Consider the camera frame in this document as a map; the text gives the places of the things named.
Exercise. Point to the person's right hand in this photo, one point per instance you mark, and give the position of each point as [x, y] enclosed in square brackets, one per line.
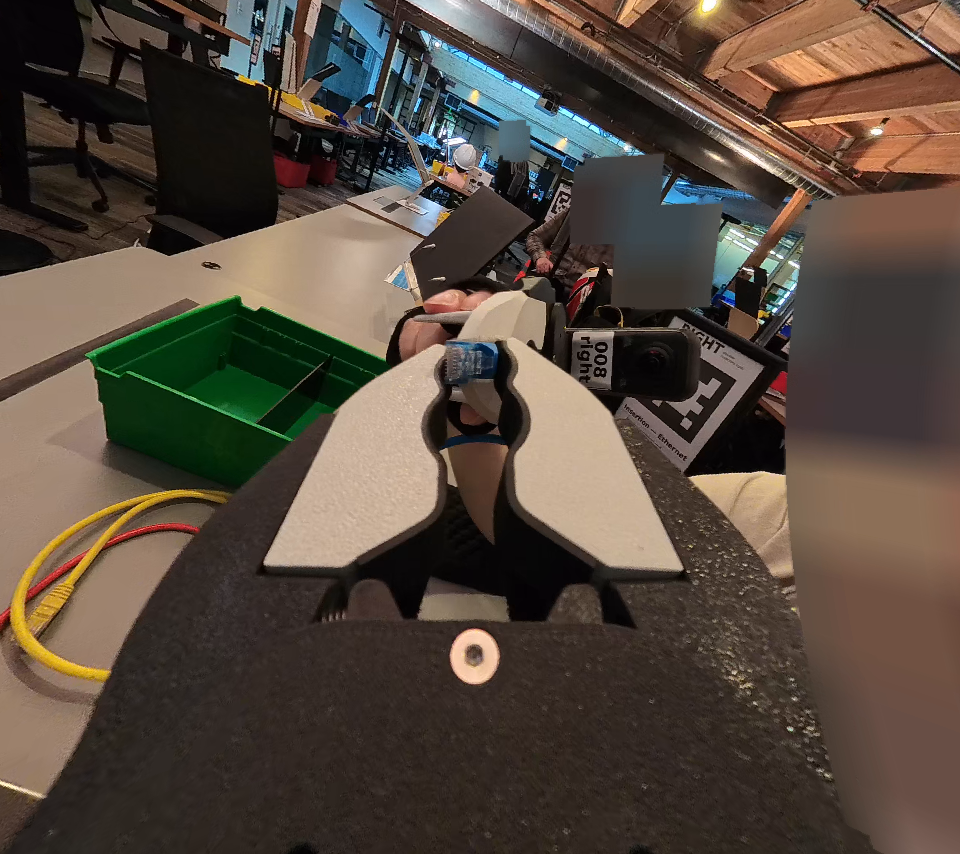
[442, 303]

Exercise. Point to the dark wooden desk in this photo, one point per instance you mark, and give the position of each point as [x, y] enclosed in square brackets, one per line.
[172, 6]

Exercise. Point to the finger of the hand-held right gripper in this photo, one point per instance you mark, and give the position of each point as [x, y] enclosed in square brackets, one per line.
[481, 398]
[517, 318]

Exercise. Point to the white hard hat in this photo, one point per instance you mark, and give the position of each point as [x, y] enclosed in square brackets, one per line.
[466, 156]

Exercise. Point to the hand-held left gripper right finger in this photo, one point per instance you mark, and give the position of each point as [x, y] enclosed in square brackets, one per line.
[592, 486]

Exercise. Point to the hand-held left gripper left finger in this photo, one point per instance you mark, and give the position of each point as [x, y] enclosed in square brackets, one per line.
[352, 479]

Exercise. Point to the green plastic bin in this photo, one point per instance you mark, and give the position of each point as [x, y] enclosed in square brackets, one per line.
[195, 404]

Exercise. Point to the red bin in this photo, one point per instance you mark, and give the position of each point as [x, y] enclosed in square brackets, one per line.
[325, 170]
[292, 170]

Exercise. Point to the red white striped object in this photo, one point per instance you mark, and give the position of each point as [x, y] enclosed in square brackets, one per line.
[589, 288]

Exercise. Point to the black office chair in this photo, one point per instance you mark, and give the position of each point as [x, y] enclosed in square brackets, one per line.
[210, 141]
[71, 44]

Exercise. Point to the black framed marker sign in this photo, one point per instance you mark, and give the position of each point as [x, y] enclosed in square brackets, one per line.
[720, 408]

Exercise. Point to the person's cream clothing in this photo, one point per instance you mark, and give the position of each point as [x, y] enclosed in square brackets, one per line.
[750, 516]

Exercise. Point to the black bin divider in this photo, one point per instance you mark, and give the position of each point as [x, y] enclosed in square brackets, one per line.
[296, 396]

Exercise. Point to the black flat board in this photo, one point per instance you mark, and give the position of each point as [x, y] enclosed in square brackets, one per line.
[480, 231]

